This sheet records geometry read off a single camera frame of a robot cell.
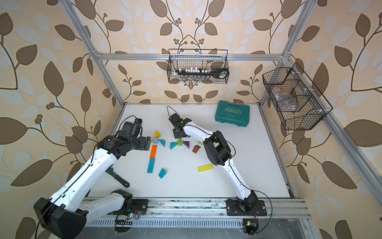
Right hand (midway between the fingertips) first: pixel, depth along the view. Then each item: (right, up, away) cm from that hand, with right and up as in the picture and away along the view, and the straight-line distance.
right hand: (180, 133), depth 103 cm
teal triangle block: (-12, -5, -4) cm, 13 cm away
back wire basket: (+13, +45, -8) cm, 47 cm away
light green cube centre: (0, -6, -4) cm, 7 cm away
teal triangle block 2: (-9, -21, -19) cm, 29 cm away
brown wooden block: (+11, -9, -9) cm, 17 cm away
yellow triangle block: (-16, 0, -2) cm, 16 cm away
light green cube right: (+13, -5, -5) cm, 15 cm away
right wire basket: (+63, +18, -30) cm, 72 cm away
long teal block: (-16, -18, -15) cm, 28 cm away
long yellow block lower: (+17, -19, -15) cm, 29 cm away
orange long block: (-16, -11, -8) cm, 21 cm away
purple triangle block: (+5, -6, -7) cm, 10 cm away
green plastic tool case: (+38, +14, +5) cm, 41 cm away
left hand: (-18, 0, -26) cm, 32 cm away
